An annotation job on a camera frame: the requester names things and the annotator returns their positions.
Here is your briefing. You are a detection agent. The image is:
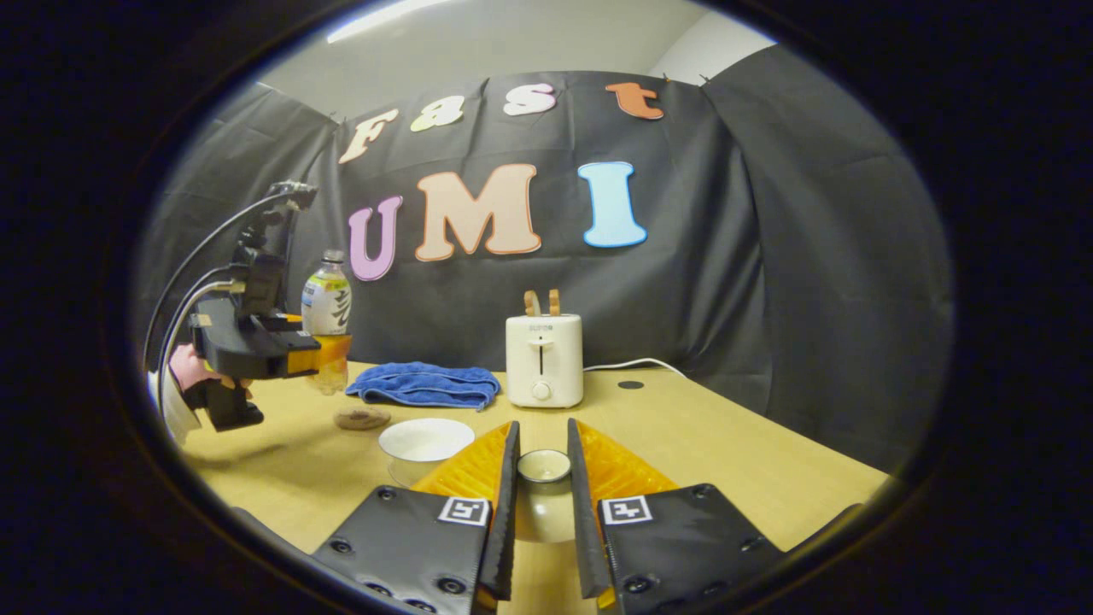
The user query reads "white toaster power cable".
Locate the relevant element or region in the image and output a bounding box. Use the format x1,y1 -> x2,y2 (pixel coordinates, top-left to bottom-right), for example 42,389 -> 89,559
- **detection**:
582,357 -> 688,379

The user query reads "black backdrop cloth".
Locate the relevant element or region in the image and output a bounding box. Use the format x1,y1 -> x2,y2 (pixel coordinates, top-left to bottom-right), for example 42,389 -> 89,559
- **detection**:
137,44 -> 953,471

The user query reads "cream ceramic teacup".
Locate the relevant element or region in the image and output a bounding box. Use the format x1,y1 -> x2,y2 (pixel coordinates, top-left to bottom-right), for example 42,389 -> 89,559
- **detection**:
378,418 -> 476,489

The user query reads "clear plastic water bottle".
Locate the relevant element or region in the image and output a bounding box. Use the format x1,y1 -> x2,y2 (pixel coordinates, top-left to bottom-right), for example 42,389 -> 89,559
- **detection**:
301,249 -> 353,395

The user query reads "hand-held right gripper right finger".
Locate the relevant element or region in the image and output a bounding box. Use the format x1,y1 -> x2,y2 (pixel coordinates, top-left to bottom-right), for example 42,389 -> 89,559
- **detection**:
566,418 -> 786,615

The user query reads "white toaster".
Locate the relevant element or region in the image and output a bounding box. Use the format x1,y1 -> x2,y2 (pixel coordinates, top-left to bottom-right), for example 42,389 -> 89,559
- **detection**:
505,313 -> 585,409

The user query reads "blue folded towel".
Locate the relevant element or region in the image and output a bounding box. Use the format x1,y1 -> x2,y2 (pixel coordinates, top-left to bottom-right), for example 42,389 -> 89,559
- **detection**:
345,361 -> 502,412

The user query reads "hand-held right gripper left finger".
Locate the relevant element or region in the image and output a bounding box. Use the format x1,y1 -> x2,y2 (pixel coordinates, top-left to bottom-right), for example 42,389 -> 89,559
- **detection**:
312,420 -> 522,615

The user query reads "cream teacup lid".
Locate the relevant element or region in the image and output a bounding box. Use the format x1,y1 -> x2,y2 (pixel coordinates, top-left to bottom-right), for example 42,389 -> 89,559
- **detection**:
515,448 -> 575,544

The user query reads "round brown coaster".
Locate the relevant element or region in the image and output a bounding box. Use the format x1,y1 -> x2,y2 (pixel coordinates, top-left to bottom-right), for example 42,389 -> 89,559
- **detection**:
334,406 -> 392,431

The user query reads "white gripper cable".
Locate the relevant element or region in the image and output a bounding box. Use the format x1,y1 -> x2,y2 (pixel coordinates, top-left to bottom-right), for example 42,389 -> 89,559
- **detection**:
156,280 -> 237,411

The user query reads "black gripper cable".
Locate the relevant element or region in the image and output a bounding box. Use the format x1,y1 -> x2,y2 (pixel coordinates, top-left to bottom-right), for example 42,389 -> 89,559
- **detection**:
143,190 -> 295,370

